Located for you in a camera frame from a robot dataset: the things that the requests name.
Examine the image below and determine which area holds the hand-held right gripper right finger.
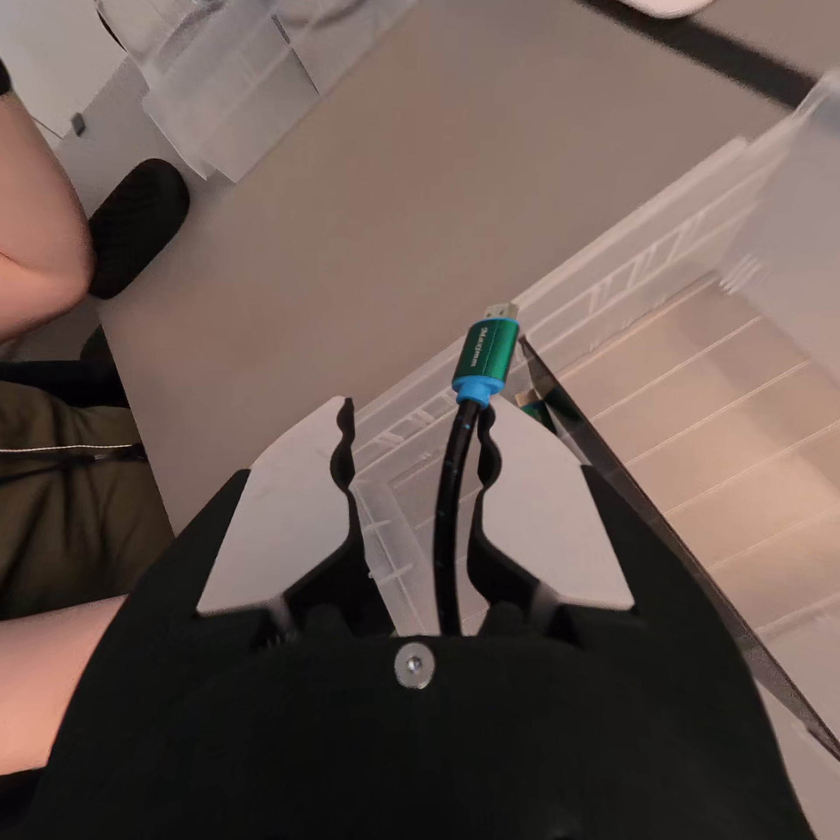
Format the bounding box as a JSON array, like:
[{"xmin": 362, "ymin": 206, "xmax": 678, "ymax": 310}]
[{"xmin": 462, "ymin": 397, "xmax": 636, "ymax": 636}]

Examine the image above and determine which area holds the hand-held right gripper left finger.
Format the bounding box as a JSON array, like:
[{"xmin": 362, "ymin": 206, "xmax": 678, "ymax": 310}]
[{"xmin": 196, "ymin": 395, "xmax": 395, "ymax": 636}]

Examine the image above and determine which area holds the black braided hdmi cable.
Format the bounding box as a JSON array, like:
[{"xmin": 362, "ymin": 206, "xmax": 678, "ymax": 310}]
[{"xmin": 433, "ymin": 301, "xmax": 521, "ymax": 637}]

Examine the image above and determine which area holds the clear plastic bin with divider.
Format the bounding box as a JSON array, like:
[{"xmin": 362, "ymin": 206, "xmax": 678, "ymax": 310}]
[{"xmin": 348, "ymin": 69, "xmax": 840, "ymax": 742}]

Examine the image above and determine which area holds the person's right forearm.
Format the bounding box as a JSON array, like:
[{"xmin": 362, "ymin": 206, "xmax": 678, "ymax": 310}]
[{"xmin": 0, "ymin": 596, "xmax": 127, "ymax": 777}]

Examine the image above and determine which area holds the person's left forearm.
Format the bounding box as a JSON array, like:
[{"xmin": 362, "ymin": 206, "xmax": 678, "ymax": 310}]
[{"xmin": 0, "ymin": 59, "xmax": 94, "ymax": 343}]

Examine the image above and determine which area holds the black bin divider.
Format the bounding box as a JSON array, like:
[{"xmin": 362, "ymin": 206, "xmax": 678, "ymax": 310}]
[{"xmin": 518, "ymin": 336, "xmax": 840, "ymax": 762}]

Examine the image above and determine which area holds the black textured oval pad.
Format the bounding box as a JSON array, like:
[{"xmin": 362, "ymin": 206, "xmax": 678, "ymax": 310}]
[{"xmin": 87, "ymin": 157, "xmax": 191, "ymax": 301}]

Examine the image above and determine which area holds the white sign stand base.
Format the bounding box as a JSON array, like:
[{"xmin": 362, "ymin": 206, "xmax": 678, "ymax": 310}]
[{"xmin": 620, "ymin": 0, "xmax": 714, "ymax": 18}]

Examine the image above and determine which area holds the white drawstring cord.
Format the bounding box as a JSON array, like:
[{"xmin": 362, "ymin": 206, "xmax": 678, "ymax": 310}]
[{"xmin": 0, "ymin": 444, "xmax": 135, "ymax": 455}]

